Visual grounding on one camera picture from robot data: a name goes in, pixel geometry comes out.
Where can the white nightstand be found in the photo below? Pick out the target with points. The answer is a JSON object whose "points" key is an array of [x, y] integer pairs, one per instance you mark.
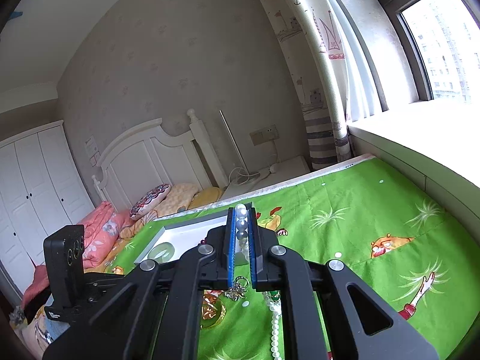
{"points": [[288, 168]]}

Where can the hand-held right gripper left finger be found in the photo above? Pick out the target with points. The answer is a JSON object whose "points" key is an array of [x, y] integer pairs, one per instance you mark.
{"points": [[231, 249]]}

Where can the grey cardboard box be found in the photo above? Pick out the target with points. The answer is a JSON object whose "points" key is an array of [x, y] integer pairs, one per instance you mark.
{"points": [[180, 234]]}

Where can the white wooden headboard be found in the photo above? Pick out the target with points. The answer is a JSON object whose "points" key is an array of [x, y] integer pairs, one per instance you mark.
{"points": [[150, 161]]}

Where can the gold hollow bangle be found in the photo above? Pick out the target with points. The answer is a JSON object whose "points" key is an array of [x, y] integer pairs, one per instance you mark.
{"points": [[212, 309]]}

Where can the green printed blanket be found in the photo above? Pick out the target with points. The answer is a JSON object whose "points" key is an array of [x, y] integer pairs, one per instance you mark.
{"points": [[356, 232]]}

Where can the window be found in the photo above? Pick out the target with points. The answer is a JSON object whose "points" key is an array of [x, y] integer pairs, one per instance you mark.
{"points": [[438, 37]]}

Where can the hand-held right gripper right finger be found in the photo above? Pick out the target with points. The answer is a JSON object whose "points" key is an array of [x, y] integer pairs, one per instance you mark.
{"points": [[254, 251]]}

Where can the peach checked pillow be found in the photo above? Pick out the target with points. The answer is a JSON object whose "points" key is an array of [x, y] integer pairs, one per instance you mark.
{"points": [[180, 198]]}

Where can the silver lamp pole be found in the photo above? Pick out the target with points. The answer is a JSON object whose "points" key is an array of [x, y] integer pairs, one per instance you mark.
{"points": [[234, 144]]}

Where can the yellow pillow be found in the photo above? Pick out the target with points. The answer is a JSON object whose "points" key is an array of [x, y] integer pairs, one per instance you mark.
{"points": [[206, 197]]}

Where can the round patterned cushion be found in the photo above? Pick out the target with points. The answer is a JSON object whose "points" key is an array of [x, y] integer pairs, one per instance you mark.
{"points": [[150, 200]]}

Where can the green pendant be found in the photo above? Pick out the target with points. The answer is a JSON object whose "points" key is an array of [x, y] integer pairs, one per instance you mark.
{"points": [[275, 297]]}

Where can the white wardrobe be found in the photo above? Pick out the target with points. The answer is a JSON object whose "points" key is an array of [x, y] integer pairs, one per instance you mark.
{"points": [[33, 187]]}

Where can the white power adapter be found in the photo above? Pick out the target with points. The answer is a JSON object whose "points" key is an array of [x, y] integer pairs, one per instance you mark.
{"points": [[274, 167]]}

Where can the silver brooch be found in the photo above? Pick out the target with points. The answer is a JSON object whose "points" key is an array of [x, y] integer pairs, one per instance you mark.
{"points": [[236, 290]]}

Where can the pink floral quilt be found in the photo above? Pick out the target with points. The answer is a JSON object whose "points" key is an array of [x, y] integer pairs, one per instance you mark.
{"points": [[97, 232]]}

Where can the green jade bangle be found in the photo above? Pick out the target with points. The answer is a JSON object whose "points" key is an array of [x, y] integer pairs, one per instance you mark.
{"points": [[163, 253]]}

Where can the printed curtain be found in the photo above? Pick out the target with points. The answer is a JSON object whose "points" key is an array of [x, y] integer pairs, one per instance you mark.
{"points": [[318, 82]]}

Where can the wall socket panel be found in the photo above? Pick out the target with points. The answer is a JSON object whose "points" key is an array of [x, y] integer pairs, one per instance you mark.
{"points": [[264, 135]]}

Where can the paper note on wall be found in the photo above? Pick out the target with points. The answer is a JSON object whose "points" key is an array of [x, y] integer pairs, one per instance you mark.
{"points": [[91, 150]]}

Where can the yellow cartoon quilt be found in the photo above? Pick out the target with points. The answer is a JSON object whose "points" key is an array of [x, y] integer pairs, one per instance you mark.
{"points": [[35, 330]]}

